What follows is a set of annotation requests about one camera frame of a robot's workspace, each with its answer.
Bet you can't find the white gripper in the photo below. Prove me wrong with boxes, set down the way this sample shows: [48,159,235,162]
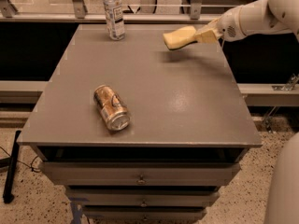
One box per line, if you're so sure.
[194,6,246,43]

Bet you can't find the yellow sponge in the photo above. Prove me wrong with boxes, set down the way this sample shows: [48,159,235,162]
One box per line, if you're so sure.
[163,26,196,50]

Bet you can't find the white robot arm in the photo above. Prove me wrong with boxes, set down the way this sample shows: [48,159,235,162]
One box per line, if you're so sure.
[194,0,299,43]

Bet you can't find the clear plastic water bottle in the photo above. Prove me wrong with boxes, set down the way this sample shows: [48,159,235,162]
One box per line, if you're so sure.
[103,0,125,40]

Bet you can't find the grey drawer cabinet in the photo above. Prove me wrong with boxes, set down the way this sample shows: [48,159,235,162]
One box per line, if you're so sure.
[17,23,263,224]

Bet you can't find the gold aluminium drink can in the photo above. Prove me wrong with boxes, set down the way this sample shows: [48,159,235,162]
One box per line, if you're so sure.
[93,85,130,132]

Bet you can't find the top grey drawer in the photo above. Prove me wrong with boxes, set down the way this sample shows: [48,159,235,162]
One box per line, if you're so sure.
[40,162,240,187]

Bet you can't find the grey drawer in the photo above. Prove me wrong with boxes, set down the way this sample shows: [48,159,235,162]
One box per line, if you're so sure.
[40,162,240,187]
[83,206,206,221]
[66,189,220,207]

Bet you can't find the middle grey drawer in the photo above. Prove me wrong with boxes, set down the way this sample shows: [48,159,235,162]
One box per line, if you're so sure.
[66,189,220,207]

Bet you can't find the bottom grey drawer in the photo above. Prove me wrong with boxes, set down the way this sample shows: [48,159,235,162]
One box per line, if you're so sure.
[83,206,206,221]

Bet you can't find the black bar on floor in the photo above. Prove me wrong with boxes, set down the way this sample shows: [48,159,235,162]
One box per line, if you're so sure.
[1,130,21,203]

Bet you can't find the metal window railing frame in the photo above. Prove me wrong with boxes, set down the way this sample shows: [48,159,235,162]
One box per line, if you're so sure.
[0,0,255,24]

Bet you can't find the grey metal ledge rail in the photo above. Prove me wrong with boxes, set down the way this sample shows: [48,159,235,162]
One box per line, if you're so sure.
[0,81,48,104]

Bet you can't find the black cable on floor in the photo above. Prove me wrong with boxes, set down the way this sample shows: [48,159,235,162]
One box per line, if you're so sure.
[0,147,41,174]

